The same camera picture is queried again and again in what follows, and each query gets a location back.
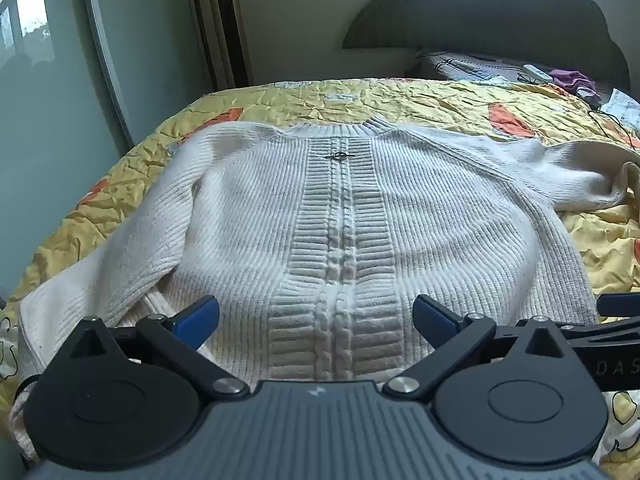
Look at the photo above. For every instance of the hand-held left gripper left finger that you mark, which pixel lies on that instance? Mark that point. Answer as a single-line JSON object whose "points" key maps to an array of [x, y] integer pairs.
{"points": [[200, 317]]}

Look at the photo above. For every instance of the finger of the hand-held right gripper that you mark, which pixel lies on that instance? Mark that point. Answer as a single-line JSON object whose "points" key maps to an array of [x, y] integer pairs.
{"points": [[620, 304]]}

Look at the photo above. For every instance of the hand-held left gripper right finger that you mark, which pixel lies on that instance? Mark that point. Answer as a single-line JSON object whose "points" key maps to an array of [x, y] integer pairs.
{"points": [[435, 320]]}

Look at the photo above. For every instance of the white knit sweater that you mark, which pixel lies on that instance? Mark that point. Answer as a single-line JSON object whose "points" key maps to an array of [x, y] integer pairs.
{"points": [[300, 185]]}

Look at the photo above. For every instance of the light pink cloth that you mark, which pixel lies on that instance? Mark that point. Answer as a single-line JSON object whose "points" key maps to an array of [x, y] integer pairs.
{"points": [[589, 95]]}

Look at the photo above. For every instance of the yellow carrot print quilt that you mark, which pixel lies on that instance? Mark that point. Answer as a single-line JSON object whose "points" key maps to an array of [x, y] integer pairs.
{"points": [[425, 100]]}

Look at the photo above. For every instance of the purple cloth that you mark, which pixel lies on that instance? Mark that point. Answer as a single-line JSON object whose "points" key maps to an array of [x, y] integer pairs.
{"points": [[572, 80]]}

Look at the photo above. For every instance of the white remote control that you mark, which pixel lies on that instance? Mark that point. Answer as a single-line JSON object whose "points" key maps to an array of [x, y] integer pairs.
{"points": [[537, 73]]}

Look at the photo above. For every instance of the patterned grey bed sheet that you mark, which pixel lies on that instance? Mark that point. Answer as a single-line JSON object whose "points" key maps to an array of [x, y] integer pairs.
{"points": [[465, 66]]}

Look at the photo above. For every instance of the gold tower air conditioner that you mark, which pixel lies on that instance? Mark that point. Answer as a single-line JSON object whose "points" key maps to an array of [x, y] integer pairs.
{"points": [[227, 25]]}

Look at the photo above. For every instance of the dark cloud-shaped headboard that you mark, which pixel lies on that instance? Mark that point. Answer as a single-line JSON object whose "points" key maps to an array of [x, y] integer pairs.
{"points": [[475, 10]]}

